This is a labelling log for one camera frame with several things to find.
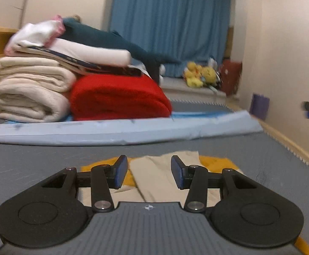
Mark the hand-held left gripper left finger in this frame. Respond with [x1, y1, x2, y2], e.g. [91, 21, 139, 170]
[39, 154, 128, 213]

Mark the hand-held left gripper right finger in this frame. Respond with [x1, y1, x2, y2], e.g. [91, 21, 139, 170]
[171, 155, 260, 213]

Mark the beige and yellow hooded jacket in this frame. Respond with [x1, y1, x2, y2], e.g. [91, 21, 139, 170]
[77, 151, 309, 255]

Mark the light blue sheet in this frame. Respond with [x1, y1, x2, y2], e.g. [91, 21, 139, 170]
[0, 111, 264, 146]

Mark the purple box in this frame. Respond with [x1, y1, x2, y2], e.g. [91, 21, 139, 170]
[250, 93, 270, 120]

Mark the red folded blanket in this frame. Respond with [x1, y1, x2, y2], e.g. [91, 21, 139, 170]
[70, 74, 173, 121]

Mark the white window ledge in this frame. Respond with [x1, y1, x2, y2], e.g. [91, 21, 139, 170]
[160, 77, 240, 104]

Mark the grey mattress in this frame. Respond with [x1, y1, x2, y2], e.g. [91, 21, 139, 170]
[0, 99, 309, 255]

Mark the red cushion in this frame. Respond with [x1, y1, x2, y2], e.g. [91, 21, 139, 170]
[219, 60, 243, 97]

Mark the yellow plush toy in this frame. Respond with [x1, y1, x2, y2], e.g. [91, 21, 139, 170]
[184, 62, 204, 88]
[201, 66, 218, 84]

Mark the white round plush toy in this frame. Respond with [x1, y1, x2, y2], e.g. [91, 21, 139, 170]
[158, 64, 167, 83]

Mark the cream folded blanket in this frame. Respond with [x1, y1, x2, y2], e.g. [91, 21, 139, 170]
[0, 56, 77, 123]

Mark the teal shark plush toy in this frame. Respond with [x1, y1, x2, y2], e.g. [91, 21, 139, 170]
[62, 17, 183, 84]

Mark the blue curtain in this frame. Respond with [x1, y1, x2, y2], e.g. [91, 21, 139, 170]
[109, 0, 232, 77]

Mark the wooden bed side rail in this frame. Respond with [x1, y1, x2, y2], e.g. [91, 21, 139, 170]
[255, 117, 309, 178]

